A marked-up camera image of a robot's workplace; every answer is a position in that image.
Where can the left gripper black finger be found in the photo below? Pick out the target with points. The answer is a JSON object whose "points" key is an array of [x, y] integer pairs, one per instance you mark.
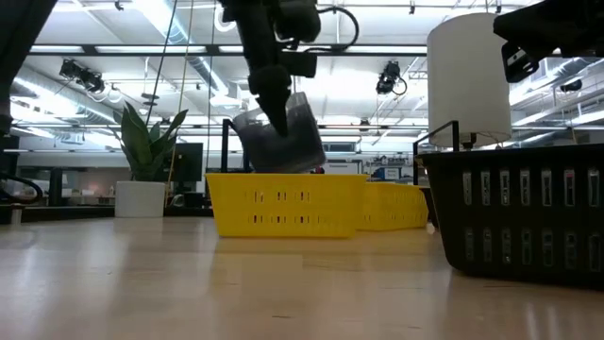
{"points": [[273, 90]]}

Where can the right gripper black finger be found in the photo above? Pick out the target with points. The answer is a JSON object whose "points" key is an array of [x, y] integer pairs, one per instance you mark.
{"points": [[533, 26], [516, 61]]}

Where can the grey translucent plastic bin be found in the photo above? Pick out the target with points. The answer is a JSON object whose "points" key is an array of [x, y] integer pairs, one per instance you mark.
{"points": [[302, 146]]}

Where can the yellow plastic basket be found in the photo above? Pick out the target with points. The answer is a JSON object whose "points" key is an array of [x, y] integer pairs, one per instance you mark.
{"points": [[396, 208], [283, 208]]}

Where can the black plastic basket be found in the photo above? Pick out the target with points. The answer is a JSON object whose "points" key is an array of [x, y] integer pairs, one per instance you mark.
{"points": [[519, 245]]}

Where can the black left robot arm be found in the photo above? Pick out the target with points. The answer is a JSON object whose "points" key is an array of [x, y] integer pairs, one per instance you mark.
{"points": [[23, 28]]}

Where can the black background screen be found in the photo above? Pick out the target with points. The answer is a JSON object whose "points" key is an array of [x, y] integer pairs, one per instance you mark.
{"points": [[189, 163]]}

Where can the green plant in white pot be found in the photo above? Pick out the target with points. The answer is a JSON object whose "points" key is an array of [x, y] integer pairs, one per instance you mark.
{"points": [[140, 198]]}

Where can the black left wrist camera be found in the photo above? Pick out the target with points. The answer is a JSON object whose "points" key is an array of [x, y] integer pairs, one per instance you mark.
{"points": [[300, 64]]}

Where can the black ceiling camera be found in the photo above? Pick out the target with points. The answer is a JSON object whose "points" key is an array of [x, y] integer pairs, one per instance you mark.
{"points": [[571, 86], [82, 75], [390, 78]]}

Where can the black aluminium table frame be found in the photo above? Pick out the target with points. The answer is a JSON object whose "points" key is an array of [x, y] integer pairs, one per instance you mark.
{"points": [[71, 213]]}

